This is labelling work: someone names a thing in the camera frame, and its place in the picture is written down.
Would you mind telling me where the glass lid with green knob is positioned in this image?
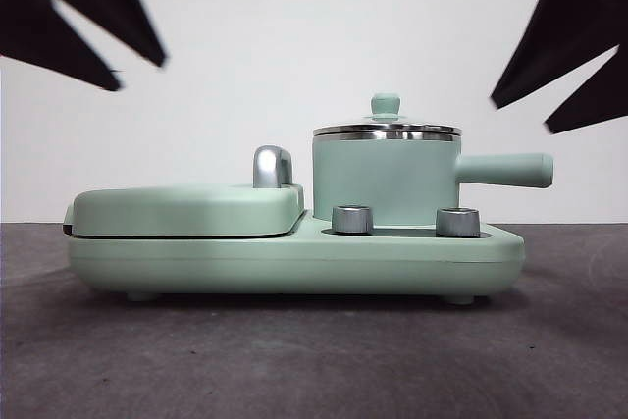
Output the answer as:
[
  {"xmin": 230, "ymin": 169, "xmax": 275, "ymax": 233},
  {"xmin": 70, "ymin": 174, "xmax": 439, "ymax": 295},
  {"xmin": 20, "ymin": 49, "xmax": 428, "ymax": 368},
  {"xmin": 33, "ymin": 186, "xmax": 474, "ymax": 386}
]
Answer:
[{"xmin": 313, "ymin": 91, "xmax": 462, "ymax": 138}]

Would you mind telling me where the silver control knob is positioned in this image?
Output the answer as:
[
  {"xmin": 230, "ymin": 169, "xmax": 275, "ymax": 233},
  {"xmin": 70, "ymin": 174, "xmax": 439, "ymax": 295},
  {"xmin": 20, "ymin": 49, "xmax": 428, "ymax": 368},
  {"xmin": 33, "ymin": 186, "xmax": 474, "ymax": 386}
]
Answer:
[
  {"xmin": 331, "ymin": 203, "xmax": 375, "ymax": 234},
  {"xmin": 435, "ymin": 206, "xmax": 481, "ymax": 237}
]

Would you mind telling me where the green griddle cover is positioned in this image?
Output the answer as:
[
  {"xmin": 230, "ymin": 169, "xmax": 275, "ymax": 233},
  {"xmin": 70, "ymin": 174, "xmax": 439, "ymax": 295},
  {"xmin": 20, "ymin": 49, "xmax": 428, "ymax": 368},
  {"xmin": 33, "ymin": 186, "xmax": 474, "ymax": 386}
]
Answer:
[{"xmin": 62, "ymin": 183, "xmax": 306, "ymax": 239}]

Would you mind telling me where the green breakfast machine base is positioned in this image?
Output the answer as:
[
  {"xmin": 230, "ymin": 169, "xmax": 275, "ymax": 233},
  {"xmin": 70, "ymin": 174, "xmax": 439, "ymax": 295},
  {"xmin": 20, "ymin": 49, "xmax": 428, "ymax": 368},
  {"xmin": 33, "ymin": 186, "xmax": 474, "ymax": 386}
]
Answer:
[{"xmin": 67, "ymin": 210, "xmax": 526, "ymax": 303}]

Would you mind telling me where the green pot with handle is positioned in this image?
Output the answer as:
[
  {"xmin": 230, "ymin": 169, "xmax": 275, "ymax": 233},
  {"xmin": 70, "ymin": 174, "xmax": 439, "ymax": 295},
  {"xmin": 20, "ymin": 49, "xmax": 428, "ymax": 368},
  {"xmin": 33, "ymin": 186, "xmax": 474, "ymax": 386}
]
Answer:
[{"xmin": 311, "ymin": 132, "xmax": 554, "ymax": 223}]

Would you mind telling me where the chrome griddle handle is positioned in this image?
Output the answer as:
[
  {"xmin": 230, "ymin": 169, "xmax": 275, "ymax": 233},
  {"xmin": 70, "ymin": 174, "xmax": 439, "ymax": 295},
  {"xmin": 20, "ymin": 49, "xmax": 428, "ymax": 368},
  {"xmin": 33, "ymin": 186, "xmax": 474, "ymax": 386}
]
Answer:
[{"xmin": 252, "ymin": 144, "xmax": 296, "ymax": 189}]

